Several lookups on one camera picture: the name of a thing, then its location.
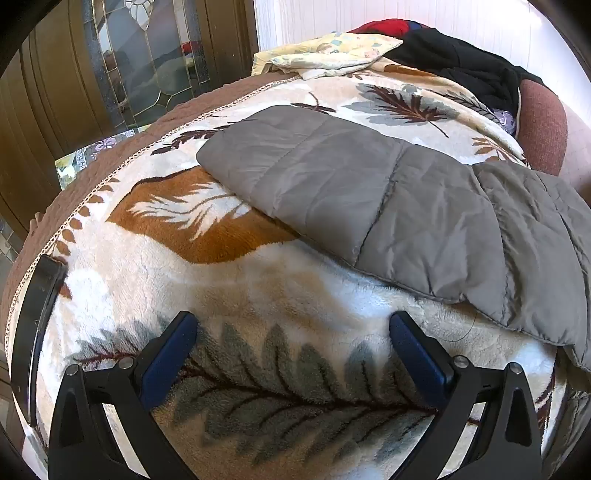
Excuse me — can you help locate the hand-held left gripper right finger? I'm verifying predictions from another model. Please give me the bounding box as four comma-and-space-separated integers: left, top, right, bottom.
389, 310, 543, 480

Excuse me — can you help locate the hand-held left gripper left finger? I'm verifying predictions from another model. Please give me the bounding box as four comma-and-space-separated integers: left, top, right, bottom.
48, 310, 199, 480

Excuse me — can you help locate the grey quilted jacket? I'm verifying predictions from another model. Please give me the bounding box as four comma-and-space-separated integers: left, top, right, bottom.
196, 105, 591, 370

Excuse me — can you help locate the leaf print fleece blanket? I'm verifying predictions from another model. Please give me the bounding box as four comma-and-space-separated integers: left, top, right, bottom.
4, 65, 578, 480

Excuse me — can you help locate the black rectangular device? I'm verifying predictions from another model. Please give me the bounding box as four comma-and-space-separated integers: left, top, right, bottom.
9, 254, 70, 428

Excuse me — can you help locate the purple patterned cloth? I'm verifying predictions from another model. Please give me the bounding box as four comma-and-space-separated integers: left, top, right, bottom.
492, 108, 515, 134

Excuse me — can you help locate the pink quilted sofa cushion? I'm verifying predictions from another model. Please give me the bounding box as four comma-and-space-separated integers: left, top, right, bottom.
517, 78, 568, 176

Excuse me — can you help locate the wooden door with stained glass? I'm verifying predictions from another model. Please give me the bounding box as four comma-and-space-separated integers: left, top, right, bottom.
0, 0, 259, 232

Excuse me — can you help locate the black garment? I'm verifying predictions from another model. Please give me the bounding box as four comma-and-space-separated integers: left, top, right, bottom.
383, 28, 548, 125

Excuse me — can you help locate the yellow printed cloth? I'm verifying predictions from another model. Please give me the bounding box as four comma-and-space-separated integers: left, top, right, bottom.
252, 32, 404, 81

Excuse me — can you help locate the red garment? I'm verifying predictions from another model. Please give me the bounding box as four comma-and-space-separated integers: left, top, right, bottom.
346, 18, 419, 38

